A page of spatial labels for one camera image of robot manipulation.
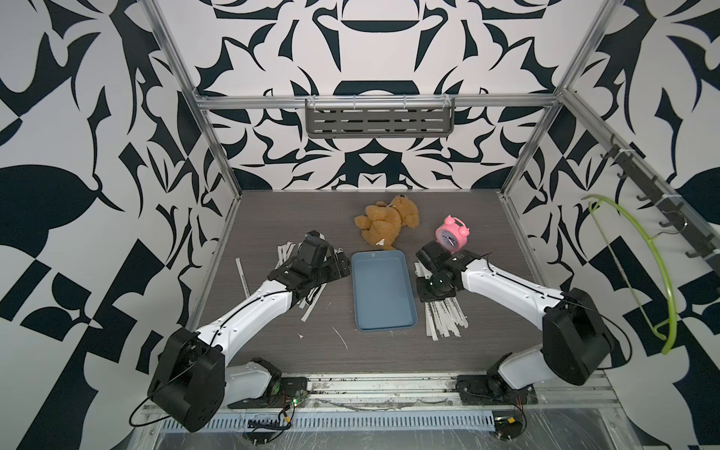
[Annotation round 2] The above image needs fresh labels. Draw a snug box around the pile straw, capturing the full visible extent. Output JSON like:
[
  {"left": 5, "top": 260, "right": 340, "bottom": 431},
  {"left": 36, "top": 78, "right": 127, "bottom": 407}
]
[
  {"left": 425, "top": 297, "right": 469, "bottom": 341},
  {"left": 301, "top": 283, "right": 327, "bottom": 323}
]

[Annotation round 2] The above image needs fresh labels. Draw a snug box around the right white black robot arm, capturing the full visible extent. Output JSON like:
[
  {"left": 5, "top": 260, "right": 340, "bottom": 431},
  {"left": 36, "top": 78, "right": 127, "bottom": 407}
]
[{"left": 416, "top": 242, "right": 614, "bottom": 398}]

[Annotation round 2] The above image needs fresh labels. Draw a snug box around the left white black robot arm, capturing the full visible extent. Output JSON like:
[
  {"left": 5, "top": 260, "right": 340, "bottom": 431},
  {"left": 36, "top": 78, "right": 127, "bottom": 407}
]
[{"left": 147, "top": 231, "right": 351, "bottom": 432}]

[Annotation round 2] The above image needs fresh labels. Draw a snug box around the blue plastic storage tray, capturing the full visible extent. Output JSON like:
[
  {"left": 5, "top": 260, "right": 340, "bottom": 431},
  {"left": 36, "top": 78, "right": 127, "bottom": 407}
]
[{"left": 351, "top": 250, "right": 418, "bottom": 332}]

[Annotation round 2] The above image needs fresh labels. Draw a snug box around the pink alarm clock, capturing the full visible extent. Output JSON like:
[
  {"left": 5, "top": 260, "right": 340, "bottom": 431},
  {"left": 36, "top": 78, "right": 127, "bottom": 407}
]
[{"left": 435, "top": 215, "right": 471, "bottom": 253}]

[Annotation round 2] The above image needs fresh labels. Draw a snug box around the brown teddy bear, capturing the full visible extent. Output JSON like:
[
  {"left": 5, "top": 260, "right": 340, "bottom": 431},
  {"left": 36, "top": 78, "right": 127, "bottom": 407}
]
[{"left": 354, "top": 194, "right": 420, "bottom": 251}]

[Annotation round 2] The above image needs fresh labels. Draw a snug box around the lone wrapped straw far left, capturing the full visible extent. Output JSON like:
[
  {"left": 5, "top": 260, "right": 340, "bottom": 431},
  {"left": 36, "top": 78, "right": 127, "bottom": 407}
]
[{"left": 235, "top": 258, "right": 251, "bottom": 299}]

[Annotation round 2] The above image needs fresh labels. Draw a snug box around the green plastic clothes hanger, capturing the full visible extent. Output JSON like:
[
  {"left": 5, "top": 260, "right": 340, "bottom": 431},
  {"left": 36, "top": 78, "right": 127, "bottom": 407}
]
[{"left": 580, "top": 194, "right": 679, "bottom": 356}]

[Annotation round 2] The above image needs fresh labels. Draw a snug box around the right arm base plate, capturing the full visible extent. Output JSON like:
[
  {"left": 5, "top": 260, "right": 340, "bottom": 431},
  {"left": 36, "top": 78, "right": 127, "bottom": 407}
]
[{"left": 455, "top": 375, "right": 538, "bottom": 406}]

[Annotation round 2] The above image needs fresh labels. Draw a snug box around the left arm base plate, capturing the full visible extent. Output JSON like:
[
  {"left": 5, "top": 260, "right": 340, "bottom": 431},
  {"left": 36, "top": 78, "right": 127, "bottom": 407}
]
[{"left": 228, "top": 377, "right": 309, "bottom": 410}]

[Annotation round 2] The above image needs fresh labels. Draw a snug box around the white slotted cable duct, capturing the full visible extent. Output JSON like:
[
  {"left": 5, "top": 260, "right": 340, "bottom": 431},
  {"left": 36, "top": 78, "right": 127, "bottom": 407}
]
[{"left": 201, "top": 410, "right": 496, "bottom": 432}]

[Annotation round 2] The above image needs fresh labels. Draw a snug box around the grey metal wall shelf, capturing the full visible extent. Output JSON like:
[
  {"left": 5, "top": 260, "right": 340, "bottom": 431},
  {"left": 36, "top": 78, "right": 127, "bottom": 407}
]
[{"left": 304, "top": 95, "right": 455, "bottom": 139}]

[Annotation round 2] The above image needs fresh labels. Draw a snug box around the grey wall hook rail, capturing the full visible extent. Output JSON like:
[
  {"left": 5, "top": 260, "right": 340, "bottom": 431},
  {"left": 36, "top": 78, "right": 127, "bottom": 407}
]
[{"left": 600, "top": 135, "right": 719, "bottom": 272}]

